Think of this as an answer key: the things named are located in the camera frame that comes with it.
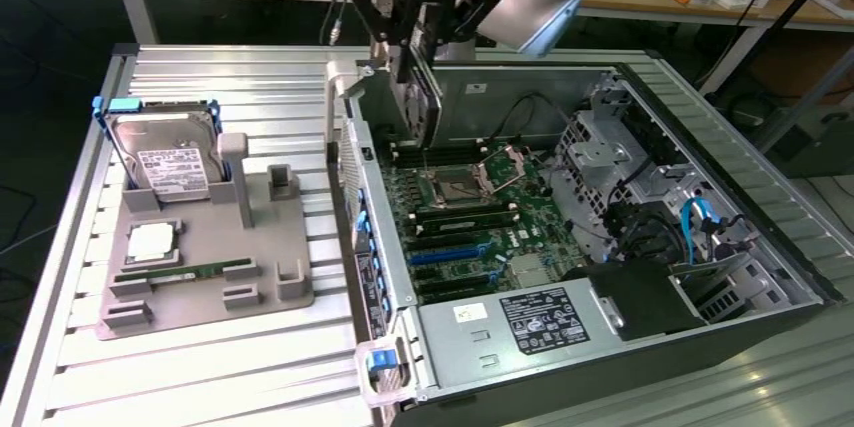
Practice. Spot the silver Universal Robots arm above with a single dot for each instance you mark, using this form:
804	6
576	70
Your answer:
534	12

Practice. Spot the grey plastic parts rack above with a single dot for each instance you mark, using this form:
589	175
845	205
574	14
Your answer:
201	232

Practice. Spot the black open PC case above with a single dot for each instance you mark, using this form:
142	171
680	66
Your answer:
734	342

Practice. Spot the black RAM slot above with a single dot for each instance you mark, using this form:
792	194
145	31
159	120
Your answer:
461	159
464	148

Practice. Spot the long black expansion slot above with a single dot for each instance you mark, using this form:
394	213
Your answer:
448	243

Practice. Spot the low-profile graphics card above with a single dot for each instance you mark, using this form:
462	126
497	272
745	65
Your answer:
424	107

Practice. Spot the blue case latch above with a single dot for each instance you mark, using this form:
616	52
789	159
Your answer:
381	361

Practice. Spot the CPU socket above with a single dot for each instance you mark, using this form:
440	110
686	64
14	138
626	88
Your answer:
457	187

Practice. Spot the silver CPU chip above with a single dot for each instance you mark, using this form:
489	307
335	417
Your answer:
154	241

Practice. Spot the black equipment box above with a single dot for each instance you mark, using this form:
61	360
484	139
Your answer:
821	147

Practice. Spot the silver chipset heat sink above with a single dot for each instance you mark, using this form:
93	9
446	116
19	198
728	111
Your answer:
529	269

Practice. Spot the black installed RAM stick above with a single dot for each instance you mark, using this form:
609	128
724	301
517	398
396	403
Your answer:
468	221

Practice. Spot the silver metal drive cage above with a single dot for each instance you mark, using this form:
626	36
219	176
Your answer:
601	152

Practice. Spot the blue expansion slot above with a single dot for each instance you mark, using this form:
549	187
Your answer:
448	254

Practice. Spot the hard disk in blue carrier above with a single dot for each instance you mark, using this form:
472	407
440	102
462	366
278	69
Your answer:
174	167

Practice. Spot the green RAM stick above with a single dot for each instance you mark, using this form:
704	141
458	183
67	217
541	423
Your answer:
194	273

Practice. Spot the black plastic fan shroud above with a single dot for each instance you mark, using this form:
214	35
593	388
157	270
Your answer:
641	297

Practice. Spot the open metal socket cover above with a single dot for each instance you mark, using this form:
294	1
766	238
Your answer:
501	169

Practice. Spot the green motherboard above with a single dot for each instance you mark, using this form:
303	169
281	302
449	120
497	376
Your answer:
534	207

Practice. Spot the grey power supply unit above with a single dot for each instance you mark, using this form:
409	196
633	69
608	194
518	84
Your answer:
461	347

